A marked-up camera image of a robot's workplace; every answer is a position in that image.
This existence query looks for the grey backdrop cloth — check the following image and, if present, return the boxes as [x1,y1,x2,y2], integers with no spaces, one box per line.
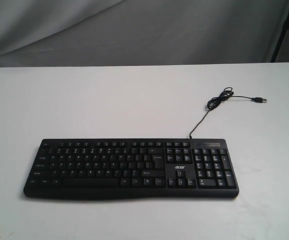
[0,0,289,67]

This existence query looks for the black acer keyboard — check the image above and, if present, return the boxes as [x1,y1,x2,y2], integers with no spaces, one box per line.
[23,138,239,200]

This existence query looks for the black keyboard usb cable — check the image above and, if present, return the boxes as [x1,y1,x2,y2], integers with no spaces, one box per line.
[188,86,269,140]

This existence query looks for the black tripod stand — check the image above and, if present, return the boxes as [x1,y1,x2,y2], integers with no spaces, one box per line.
[270,0,289,63]

